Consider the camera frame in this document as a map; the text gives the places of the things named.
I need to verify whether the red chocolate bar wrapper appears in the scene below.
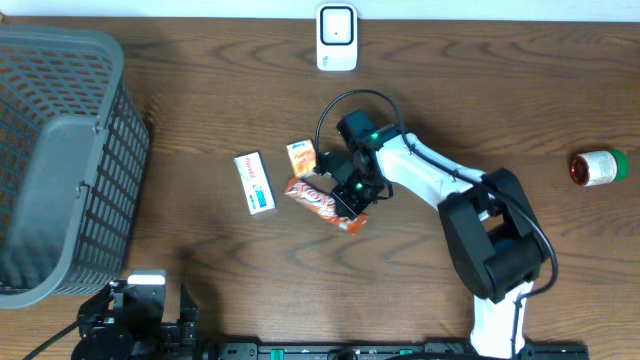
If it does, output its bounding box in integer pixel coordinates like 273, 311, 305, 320
284, 177, 368, 234

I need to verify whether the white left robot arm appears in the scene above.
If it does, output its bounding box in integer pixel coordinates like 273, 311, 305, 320
72, 280, 216, 360

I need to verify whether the white jar green lid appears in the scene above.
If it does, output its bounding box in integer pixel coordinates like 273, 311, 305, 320
569, 149, 629, 187

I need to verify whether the white blue medicine box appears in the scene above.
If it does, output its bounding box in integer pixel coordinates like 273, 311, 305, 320
234, 152, 276, 215

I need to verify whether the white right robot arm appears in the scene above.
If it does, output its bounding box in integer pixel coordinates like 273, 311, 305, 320
316, 110, 551, 359

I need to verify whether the orange small carton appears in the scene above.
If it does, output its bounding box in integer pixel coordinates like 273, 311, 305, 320
287, 139, 317, 178

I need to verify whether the dark grey plastic basket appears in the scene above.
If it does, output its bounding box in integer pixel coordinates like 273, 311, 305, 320
1, 25, 151, 309

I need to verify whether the white barcode scanner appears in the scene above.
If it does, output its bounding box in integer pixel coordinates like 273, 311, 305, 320
316, 3, 358, 72

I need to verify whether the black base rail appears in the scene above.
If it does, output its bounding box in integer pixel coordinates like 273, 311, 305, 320
198, 341, 590, 360

